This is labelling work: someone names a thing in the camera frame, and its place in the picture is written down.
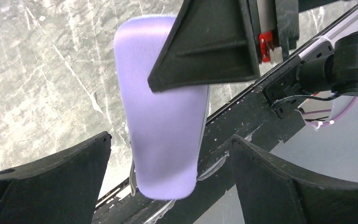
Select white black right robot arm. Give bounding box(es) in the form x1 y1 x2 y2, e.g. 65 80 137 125
148 0 358 96

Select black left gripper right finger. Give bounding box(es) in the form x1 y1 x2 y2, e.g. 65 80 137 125
230 135 358 224

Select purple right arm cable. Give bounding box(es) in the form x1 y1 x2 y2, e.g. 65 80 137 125
301 96 358 131

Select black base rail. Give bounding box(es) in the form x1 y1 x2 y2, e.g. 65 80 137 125
92 4 358 224

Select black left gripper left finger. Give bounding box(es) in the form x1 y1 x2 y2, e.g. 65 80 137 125
0 132 111 224

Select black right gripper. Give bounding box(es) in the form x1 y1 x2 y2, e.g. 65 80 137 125
148 0 334 92

